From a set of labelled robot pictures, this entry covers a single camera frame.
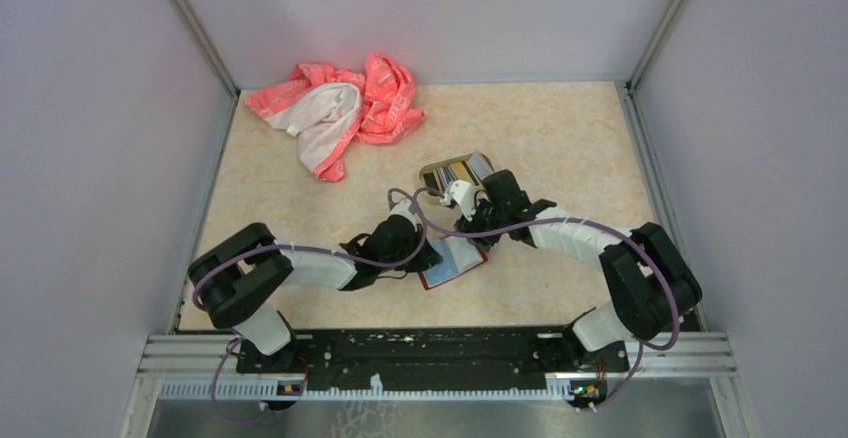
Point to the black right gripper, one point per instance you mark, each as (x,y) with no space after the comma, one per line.
(463,224)

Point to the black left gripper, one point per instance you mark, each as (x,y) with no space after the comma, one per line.
(425,258)

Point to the red card holder wallet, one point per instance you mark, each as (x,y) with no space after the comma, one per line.
(458,257)

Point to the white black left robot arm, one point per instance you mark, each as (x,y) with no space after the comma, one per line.
(234,281)

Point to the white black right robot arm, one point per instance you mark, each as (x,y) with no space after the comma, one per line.
(650,284)

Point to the beige oval card tray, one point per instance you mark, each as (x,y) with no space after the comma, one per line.
(438,175)

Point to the pink white crumpled cloth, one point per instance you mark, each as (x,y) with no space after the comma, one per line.
(327,108)

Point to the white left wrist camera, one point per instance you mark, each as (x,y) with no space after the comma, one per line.
(408,209)

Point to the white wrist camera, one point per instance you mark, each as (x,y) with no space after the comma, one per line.
(460,194)
(408,209)

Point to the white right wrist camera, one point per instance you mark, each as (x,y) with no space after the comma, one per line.
(460,194)

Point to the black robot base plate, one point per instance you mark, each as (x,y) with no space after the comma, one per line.
(439,359)

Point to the white slotted cable duct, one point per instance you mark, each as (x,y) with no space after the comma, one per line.
(267,389)

